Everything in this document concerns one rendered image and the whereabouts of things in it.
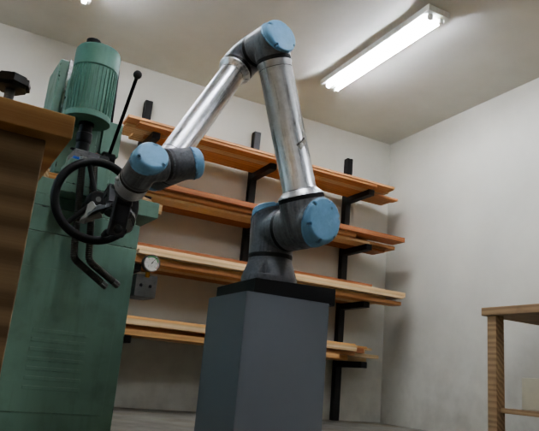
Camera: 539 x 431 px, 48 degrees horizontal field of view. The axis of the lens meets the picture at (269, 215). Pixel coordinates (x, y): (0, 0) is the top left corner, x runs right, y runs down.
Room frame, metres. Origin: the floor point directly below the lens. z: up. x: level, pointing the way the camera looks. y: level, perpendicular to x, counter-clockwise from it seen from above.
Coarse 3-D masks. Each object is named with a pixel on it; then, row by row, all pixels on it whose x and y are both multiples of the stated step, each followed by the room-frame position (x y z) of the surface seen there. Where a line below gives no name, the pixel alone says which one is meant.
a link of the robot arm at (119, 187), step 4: (116, 176) 1.57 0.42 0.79; (116, 180) 1.58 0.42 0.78; (120, 180) 1.56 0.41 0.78; (116, 184) 1.58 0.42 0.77; (120, 184) 1.56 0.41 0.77; (116, 188) 1.58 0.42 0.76; (120, 188) 1.57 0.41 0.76; (124, 188) 1.56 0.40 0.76; (120, 192) 1.58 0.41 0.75; (124, 192) 1.58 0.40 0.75; (128, 192) 1.57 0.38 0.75; (132, 192) 1.57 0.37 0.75; (144, 192) 1.59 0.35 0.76; (124, 196) 1.59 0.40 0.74; (128, 196) 1.58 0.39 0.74; (132, 196) 1.58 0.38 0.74; (136, 196) 1.59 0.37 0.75; (140, 196) 1.60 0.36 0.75; (128, 200) 1.60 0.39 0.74; (132, 200) 1.60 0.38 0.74; (136, 200) 1.61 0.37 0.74
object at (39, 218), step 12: (36, 204) 1.99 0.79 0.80; (36, 216) 1.99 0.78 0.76; (48, 216) 2.01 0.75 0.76; (36, 228) 1.99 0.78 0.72; (48, 228) 2.01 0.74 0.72; (60, 228) 2.03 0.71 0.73; (84, 228) 2.07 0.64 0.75; (96, 228) 2.09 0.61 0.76; (120, 240) 2.14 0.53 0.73; (132, 240) 2.16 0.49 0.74
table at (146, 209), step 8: (40, 184) 1.99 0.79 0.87; (48, 184) 2.00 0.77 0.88; (64, 184) 1.93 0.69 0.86; (72, 184) 1.95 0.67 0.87; (40, 192) 1.99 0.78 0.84; (48, 192) 2.00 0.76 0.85; (64, 192) 1.96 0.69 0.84; (72, 192) 1.95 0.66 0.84; (88, 192) 1.98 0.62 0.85; (144, 200) 2.17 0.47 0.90; (144, 208) 2.18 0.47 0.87; (152, 208) 2.19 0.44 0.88; (144, 216) 2.19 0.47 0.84; (152, 216) 2.20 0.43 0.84; (136, 224) 2.33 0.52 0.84; (144, 224) 2.32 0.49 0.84
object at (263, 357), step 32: (224, 320) 1.96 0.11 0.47; (256, 320) 1.85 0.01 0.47; (288, 320) 1.90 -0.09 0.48; (320, 320) 1.95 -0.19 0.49; (224, 352) 1.93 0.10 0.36; (256, 352) 1.85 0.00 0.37; (288, 352) 1.90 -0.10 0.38; (320, 352) 1.95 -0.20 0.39; (224, 384) 1.91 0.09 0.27; (256, 384) 1.86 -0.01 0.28; (288, 384) 1.91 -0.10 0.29; (320, 384) 1.96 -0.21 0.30; (224, 416) 1.89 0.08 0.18; (256, 416) 1.86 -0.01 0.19; (288, 416) 1.91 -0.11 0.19; (320, 416) 1.96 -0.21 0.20
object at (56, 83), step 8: (64, 64) 2.31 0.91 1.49; (56, 72) 2.34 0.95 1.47; (64, 72) 2.31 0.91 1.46; (56, 80) 2.31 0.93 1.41; (64, 80) 2.32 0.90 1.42; (48, 88) 2.46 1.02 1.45; (56, 88) 2.31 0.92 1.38; (48, 96) 2.42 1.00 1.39; (56, 96) 2.31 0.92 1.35; (48, 104) 2.38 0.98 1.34; (56, 104) 2.31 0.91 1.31; (96, 144) 2.41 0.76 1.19; (96, 152) 2.41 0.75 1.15
